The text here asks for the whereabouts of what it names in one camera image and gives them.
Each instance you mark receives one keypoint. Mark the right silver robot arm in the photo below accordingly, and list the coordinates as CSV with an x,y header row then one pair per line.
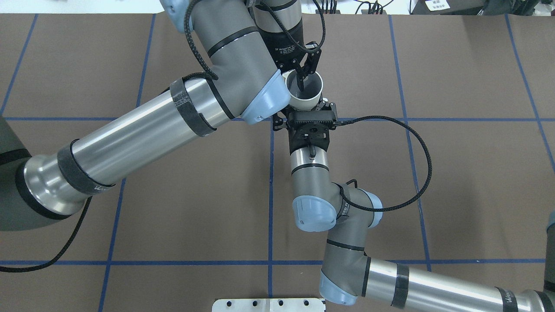
x,y
346,212

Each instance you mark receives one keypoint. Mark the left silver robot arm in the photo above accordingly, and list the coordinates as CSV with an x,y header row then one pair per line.
x,y
243,46

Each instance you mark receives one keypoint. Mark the white mug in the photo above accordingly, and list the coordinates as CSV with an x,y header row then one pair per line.
x,y
308,98

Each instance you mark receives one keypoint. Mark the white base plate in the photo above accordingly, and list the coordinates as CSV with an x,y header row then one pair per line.
x,y
270,305

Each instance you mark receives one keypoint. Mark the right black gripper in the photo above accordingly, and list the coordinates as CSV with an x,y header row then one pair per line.
x,y
278,124

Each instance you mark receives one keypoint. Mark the black box white label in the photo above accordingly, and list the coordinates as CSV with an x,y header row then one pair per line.
x,y
447,7

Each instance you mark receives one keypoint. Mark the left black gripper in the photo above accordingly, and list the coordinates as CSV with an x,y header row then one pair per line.
x,y
285,45

